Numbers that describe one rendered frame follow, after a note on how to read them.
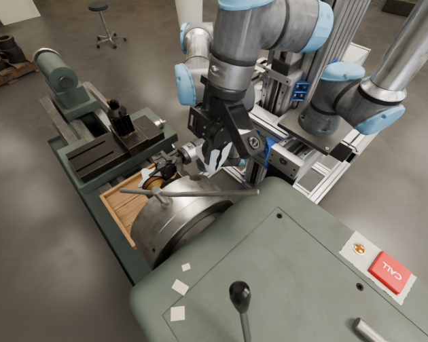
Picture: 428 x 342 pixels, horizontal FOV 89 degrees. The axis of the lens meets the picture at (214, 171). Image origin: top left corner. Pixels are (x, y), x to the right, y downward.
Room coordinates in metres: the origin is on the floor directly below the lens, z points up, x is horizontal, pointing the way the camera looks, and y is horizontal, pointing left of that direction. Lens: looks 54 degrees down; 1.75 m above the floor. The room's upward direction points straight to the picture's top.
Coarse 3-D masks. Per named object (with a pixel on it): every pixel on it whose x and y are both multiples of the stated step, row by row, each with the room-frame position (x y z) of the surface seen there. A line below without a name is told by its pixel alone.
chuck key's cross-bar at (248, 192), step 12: (120, 192) 0.27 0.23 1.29; (132, 192) 0.27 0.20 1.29; (144, 192) 0.27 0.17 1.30; (168, 192) 0.26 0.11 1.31; (180, 192) 0.26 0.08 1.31; (192, 192) 0.25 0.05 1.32; (204, 192) 0.25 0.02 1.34; (216, 192) 0.24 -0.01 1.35; (228, 192) 0.23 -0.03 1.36; (240, 192) 0.23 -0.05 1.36; (252, 192) 0.22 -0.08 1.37
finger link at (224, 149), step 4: (224, 144) 0.32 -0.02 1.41; (228, 144) 0.32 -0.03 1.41; (220, 148) 0.32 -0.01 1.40; (224, 148) 0.31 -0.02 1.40; (228, 148) 0.32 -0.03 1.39; (220, 152) 0.31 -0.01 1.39; (224, 152) 0.31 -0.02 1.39; (228, 152) 0.32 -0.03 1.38; (220, 156) 0.31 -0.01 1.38; (224, 156) 0.32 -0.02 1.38; (220, 160) 0.31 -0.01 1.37; (224, 160) 0.32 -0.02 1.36; (216, 164) 0.31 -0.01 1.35; (220, 164) 0.31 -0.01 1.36; (216, 168) 0.30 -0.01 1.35
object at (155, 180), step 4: (152, 176) 0.44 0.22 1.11; (156, 176) 0.44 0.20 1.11; (148, 180) 0.42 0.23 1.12; (152, 180) 0.42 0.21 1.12; (156, 180) 0.42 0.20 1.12; (160, 180) 0.42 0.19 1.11; (164, 180) 0.44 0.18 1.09; (144, 184) 0.41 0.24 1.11; (148, 184) 0.41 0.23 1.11; (152, 184) 0.40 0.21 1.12; (156, 184) 0.40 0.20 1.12; (160, 184) 0.41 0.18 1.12; (144, 188) 0.40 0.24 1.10; (148, 188) 0.39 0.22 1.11; (148, 196) 0.37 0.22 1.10; (152, 196) 0.37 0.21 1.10
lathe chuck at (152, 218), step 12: (180, 180) 0.34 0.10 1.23; (192, 180) 0.35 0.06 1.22; (204, 180) 0.37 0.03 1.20; (156, 204) 0.27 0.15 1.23; (180, 204) 0.27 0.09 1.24; (144, 216) 0.25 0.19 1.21; (156, 216) 0.24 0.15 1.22; (168, 216) 0.24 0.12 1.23; (132, 228) 0.23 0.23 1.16; (144, 228) 0.22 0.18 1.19; (156, 228) 0.21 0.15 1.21; (144, 240) 0.19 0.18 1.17; (144, 252) 0.17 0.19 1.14
